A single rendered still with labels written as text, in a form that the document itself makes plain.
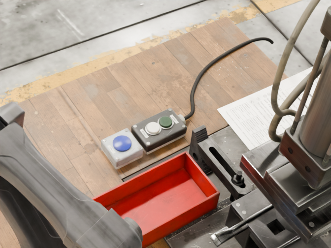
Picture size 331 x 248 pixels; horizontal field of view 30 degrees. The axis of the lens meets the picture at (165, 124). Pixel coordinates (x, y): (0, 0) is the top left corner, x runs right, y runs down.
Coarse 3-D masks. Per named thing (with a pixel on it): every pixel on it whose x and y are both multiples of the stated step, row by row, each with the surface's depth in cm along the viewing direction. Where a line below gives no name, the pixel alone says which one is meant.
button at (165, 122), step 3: (162, 117) 136; (165, 117) 136; (168, 117) 136; (159, 120) 135; (162, 120) 135; (165, 120) 135; (168, 120) 135; (171, 120) 135; (159, 123) 135; (162, 123) 135; (165, 123) 135; (168, 123) 135; (171, 123) 135; (162, 126) 135; (165, 126) 134; (168, 126) 135
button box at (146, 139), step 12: (216, 60) 152; (192, 96) 144; (168, 108) 139; (192, 108) 141; (144, 120) 136; (156, 120) 136; (180, 120) 137; (132, 132) 136; (144, 132) 134; (168, 132) 134; (180, 132) 135; (144, 144) 132; (156, 144) 133
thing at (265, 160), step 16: (272, 144) 108; (240, 160) 107; (256, 160) 105; (272, 160) 105; (288, 160) 100; (256, 176) 105; (272, 176) 98; (288, 176) 99; (272, 192) 102; (288, 192) 97; (304, 192) 97; (320, 192) 97; (288, 208) 100; (304, 208) 97; (320, 208) 99; (304, 224) 98; (320, 224) 98; (304, 240) 100
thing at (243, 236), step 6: (228, 216) 121; (234, 216) 119; (228, 222) 122; (234, 222) 120; (276, 222) 117; (270, 228) 121; (276, 228) 123; (240, 234) 120; (246, 234) 117; (252, 234) 115; (240, 240) 121; (246, 240) 118; (252, 240) 120; (246, 246) 120; (258, 246) 115
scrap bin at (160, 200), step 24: (168, 168) 128; (192, 168) 128; (120, 192) 123; (144, 192) 127; (168, 192) 128; (192, 192) 128; (216, 192) 122; (120, 216) 124; (144, 216) 124; (168, 216) 124; (192, 216) 122; (144, 240) 117
